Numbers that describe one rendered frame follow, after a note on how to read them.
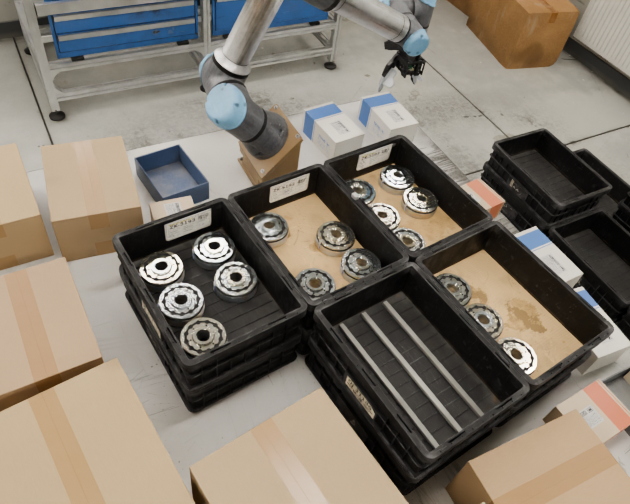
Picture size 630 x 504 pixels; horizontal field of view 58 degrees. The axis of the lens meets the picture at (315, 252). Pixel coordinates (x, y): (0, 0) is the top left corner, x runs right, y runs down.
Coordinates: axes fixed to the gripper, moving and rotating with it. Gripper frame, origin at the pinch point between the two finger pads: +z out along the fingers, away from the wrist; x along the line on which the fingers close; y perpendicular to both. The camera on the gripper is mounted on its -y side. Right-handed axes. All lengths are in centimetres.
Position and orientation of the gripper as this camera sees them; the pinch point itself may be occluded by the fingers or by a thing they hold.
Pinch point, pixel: (395, 87)
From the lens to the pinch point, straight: 206.4
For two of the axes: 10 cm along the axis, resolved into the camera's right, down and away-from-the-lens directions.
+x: 8.7, -2.9, 3.9
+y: 4.7, 7.1, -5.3
